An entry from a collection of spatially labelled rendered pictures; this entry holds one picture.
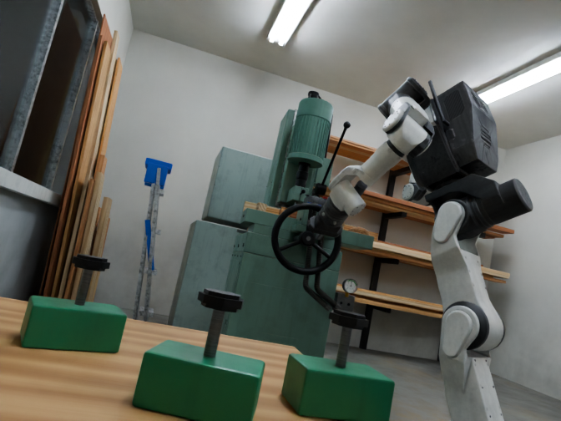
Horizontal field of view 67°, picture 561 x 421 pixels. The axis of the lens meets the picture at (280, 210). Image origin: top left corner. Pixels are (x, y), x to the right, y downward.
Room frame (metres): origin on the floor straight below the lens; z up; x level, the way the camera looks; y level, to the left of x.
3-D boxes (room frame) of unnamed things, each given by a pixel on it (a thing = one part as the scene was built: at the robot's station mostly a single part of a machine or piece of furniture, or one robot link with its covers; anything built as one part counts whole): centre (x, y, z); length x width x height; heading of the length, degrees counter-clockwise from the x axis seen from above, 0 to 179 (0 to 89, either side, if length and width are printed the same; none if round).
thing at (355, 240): (1.92, -0.14, 0.87); 0.61 x 0.30 x 0.06; 100
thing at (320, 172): (2.25, -0.18, 1.22); 0.09 x 0.08 x 0.15; 10
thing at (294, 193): (2.03, -0.07, 1.03); 0.14 x 0.07 x 0.09; 10
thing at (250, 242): (2.13, -0.05, 0.76); 0.57 x 0.45 x 0.09; 10
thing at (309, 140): (2.01, -0.07, 1.35); 0.18 x 0.18 x 0.31
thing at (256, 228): (1.95, -0.08, 0.82); 0.40 x 0.21 x 0.04; 100
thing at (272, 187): (2.30, -0.02, 1.16); 0.22 x 0.22 x 0.72; 10
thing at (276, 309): (2.13, -0.05, 0.35); 0.58 x 0.45 x 0.71; 10
